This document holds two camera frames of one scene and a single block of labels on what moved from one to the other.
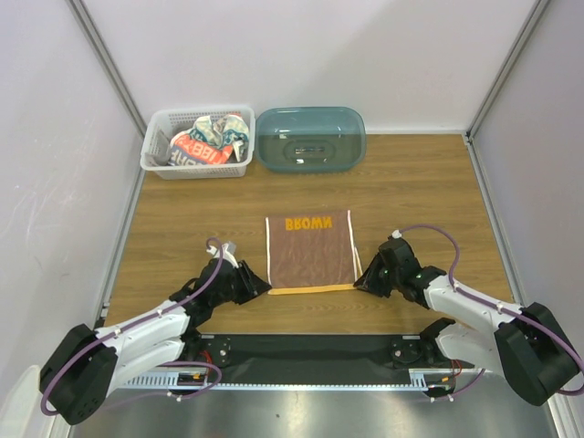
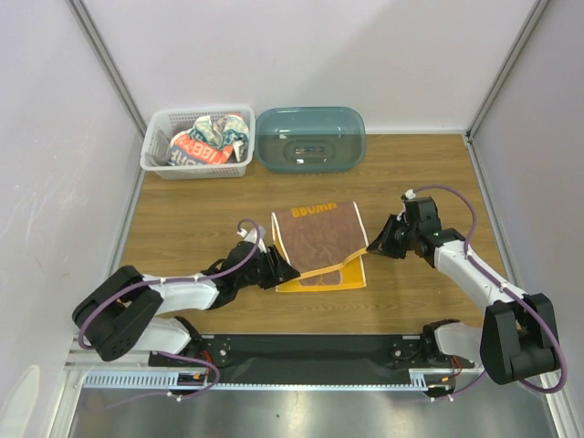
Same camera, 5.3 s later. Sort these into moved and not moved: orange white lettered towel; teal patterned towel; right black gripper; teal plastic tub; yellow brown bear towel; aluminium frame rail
Moved: right black gripper; yellow brown bear towel
Not moved: teal patterned towel; teal plastic tub; aluminium frame rail; orange white lettered towel
